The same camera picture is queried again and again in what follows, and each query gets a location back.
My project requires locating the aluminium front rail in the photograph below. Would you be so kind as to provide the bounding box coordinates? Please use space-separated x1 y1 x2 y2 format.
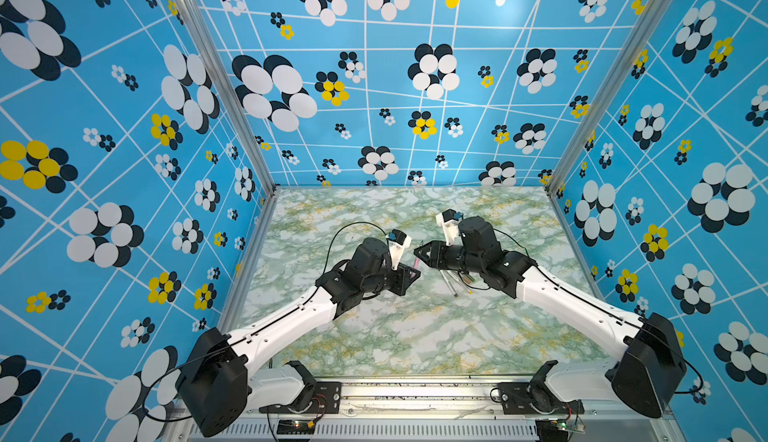
159 373 685 442

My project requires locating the circuit board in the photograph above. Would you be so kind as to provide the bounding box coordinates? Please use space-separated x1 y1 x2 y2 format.
277 420 316 435
535 419 586 442

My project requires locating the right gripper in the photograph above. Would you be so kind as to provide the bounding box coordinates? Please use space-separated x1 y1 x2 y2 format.
413 240 486 277

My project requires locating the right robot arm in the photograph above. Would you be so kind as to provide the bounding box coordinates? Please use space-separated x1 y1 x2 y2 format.
414 217 691 418

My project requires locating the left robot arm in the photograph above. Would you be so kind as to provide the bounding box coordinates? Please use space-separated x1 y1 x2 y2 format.
151 230 420 437

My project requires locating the white slim pen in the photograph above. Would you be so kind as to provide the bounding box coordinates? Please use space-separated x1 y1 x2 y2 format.
439 271 458 298

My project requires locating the right corner aluminium post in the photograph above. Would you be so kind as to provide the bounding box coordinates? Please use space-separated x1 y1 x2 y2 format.
546 0 674 202

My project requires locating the left circuit board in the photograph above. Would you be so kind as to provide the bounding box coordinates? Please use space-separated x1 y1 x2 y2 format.
277 420 316 435

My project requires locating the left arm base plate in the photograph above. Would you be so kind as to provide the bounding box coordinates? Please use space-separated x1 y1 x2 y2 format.
259 381 342 415

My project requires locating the left corner aluminium post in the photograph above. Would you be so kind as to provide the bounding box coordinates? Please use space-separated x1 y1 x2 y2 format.
174 0 276 201

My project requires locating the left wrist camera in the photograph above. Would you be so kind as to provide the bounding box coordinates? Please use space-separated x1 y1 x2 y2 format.
386 229 412 271

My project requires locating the corner aluminium post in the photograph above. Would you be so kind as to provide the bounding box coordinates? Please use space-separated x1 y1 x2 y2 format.
174 0 276 201
546 0 674 202

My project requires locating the right circuit board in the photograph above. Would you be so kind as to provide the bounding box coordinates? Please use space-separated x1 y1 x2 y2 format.
535 419 586 442

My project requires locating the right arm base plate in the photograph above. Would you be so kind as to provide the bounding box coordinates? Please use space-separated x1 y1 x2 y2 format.
492 382 584 416

